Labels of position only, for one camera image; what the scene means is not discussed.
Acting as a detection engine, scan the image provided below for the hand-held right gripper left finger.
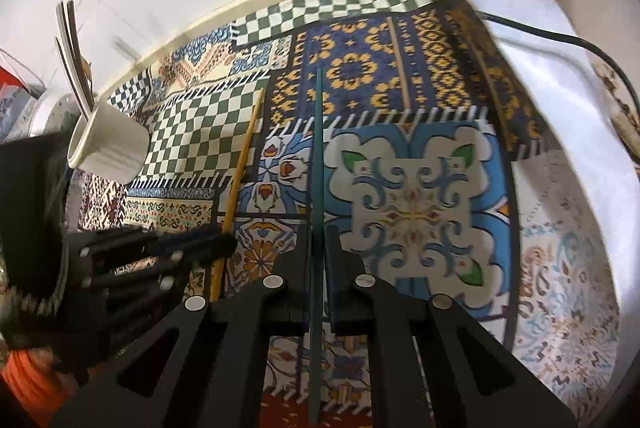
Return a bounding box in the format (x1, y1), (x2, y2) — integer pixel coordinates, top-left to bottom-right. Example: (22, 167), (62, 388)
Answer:
(50, 224), (312, 428)

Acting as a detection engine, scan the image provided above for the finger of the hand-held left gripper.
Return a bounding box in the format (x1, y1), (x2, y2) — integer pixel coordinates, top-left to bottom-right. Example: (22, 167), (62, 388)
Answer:
(80, 258), (201, 309)
(79, 225), (237, 268)

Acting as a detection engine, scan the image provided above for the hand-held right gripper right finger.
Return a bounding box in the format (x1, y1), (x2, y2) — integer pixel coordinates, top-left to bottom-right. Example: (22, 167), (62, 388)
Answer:
(324, 224), (577, 428)

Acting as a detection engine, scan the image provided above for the yellow chopstick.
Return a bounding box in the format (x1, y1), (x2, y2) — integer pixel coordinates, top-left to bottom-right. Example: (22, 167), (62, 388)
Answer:
(209, 88), (266, 305)

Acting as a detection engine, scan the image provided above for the white cup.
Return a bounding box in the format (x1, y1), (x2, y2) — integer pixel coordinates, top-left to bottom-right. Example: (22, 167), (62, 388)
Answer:
(66, 102), (151, 185)

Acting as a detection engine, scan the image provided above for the dark green chopstick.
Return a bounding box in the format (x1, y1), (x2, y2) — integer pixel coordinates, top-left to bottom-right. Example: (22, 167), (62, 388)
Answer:
(306, 67), (327, 426)

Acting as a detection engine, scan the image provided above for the white chopstick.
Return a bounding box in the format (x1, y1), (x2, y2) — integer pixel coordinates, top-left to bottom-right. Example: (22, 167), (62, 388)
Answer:
(55, 1), (93, 116)

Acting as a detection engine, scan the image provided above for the colourful patterned blanket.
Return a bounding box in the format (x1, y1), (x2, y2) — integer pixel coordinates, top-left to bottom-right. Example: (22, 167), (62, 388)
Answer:
(75, 0), (548, 428)

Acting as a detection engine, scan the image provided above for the clear jar with white lid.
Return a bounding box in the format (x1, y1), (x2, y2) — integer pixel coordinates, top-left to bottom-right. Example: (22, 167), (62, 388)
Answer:
(0, 48), (82, 144)

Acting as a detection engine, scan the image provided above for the red packet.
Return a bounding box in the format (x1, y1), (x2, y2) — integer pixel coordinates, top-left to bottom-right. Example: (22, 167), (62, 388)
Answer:
(0, 67), (28, 111)

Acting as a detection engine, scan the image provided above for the paisley printed white sheet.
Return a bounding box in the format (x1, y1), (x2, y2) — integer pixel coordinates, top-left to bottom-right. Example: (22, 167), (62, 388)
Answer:
(507, 148), (623, 414)

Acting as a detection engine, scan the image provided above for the black cable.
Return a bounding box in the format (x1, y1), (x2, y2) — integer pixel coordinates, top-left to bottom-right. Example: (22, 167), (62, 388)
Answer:
(429, 0), (640, 136)

